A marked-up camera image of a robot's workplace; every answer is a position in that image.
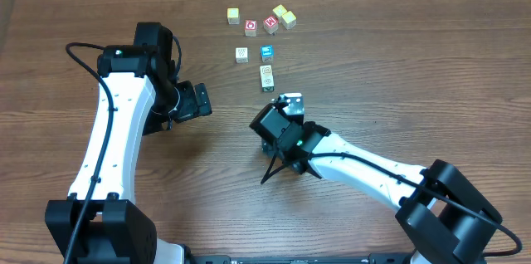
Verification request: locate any green-edged wooden number block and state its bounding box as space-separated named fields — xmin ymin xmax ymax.
xmin=261 ymin=76 xmax=275 ymax=92

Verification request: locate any tan wooden picture block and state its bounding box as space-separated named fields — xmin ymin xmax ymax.
xmin=260 ymin=65 xmax=273 ymax=79

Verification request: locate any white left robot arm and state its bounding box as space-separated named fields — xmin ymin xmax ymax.
xmin=45 ymin=22 xmax=212 ymax=263

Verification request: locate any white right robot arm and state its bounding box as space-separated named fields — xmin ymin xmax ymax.
xmin=250 ymin=93 xmax=502 ymax=263

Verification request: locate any pale wooden block far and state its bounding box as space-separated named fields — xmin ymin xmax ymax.
xmin=235 ymin=47 xmax=249 ymax=63

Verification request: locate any blue wooden block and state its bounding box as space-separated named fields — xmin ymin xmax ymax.
xmin=261 ymin=45 xmax=275 ymax=63

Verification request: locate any red wooden block left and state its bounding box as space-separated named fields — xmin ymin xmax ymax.
xmin=244 ymin=20 xmax=257 ymax=37

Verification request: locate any red wooden block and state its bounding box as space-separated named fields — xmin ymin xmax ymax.
xmin=263 ymin=16 xmax=279 ymax=35
xmin=244 ymin=20 xmax=257 ymax=37

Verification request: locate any yellow wooden block left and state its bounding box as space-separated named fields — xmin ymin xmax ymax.
xmin=227 ymin=7 xmax=240 ymax=25

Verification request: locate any yellow wooden block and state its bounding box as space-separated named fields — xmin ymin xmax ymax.
xmin=227 ymin=7 xmax=240 ymax=25
xmin=272 ymin=4 xmax=287 ymax=22
xmin=281 ymin=11 xmax=297 ymax=30

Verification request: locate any red wooden block right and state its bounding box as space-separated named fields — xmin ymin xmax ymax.
xmin=263 ymin=16 xmax=279 ymax=35

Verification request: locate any yellow wooden block right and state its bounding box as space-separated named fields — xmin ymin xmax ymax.
xmin=281 ymin=11 xmax=297 ymax=30

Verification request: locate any yellow wooden block upper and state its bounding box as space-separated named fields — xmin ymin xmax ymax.
xmin=272 ymin=4 xmax=287 ymax=22

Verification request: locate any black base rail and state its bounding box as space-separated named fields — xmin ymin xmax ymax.
xmin=184 ymin=252 xmax=412 ymax=264

